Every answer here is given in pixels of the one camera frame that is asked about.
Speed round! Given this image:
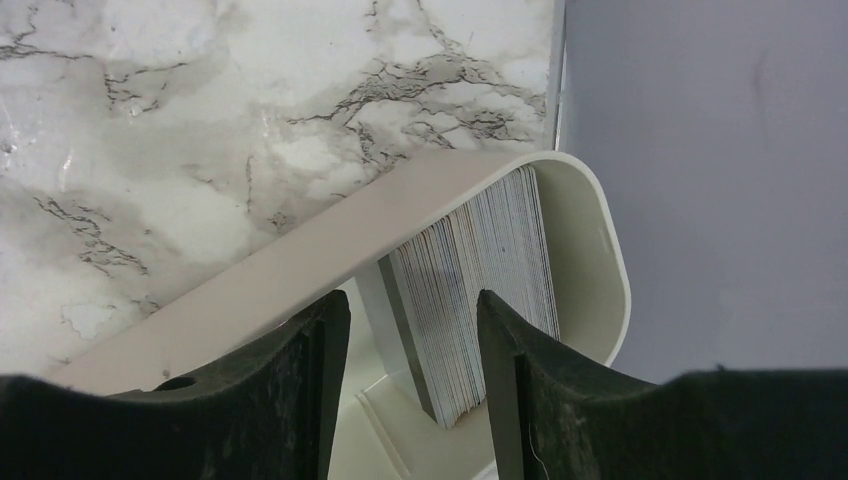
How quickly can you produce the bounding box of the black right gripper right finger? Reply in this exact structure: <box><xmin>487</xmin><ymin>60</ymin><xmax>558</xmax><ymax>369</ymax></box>
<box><xmin>477</xmin><ymin>290</ymin><xmax>847</xmax><ymax>479</ymax></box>

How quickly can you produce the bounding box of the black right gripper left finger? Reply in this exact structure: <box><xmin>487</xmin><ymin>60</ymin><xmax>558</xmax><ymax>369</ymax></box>
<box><xmin>1</xmin><ymin>290</ymin><xmax>351</xmax><ymax>479</ymax></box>

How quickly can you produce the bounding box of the white plastic tray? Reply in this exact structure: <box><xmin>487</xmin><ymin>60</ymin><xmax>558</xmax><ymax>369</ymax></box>
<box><xmin>50</xmin><ymin>150</ymin><xmax>632</xmax><ymax>479</ymax></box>

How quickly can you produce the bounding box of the aluminium table frame rail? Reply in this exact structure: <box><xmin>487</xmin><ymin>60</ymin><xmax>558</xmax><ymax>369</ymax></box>
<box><xmin>543</xmin><ymin>0</ymin><xmax>567</xmax><ymax>150</ymax></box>

